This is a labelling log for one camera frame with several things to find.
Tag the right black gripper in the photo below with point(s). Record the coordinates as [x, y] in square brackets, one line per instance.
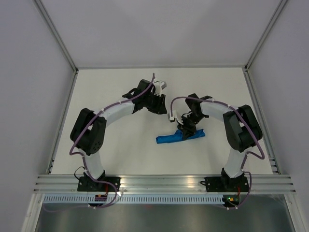
[187, 131]

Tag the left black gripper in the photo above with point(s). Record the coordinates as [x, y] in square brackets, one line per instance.
[160, 108]

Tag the blue cloth napkin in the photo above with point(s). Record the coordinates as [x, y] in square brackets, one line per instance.
[178, 137]

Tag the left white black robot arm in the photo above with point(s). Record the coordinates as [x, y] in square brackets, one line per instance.
[89, 129]

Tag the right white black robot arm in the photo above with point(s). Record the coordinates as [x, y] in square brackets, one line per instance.
[242, 131]

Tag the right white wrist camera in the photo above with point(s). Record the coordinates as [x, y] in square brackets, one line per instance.
[173, 116]

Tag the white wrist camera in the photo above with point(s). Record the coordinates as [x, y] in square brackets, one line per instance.
[173, 116]
[159, 87]

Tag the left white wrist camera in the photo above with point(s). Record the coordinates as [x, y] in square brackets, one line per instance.
[159, 87]

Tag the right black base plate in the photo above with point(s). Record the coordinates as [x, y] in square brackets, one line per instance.
[217, 184]

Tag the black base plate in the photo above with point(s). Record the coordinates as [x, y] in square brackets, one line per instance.
[217, 184]
[87, 185]

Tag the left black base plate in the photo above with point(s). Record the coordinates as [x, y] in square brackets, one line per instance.
[87, 185]

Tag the aluminium mounting rail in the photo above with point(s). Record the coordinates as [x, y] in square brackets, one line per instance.
[165, 184]

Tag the left aluminium frame post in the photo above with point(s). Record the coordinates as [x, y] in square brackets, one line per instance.
[52, 28]

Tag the aluminium frame post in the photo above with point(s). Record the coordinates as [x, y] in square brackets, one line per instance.
[52, 28]
[270, 25]

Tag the white slotted cable duct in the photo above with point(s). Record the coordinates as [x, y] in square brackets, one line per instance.
[135, 199]

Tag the right aluminium frame post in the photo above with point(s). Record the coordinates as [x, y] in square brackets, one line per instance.
[270, 25]

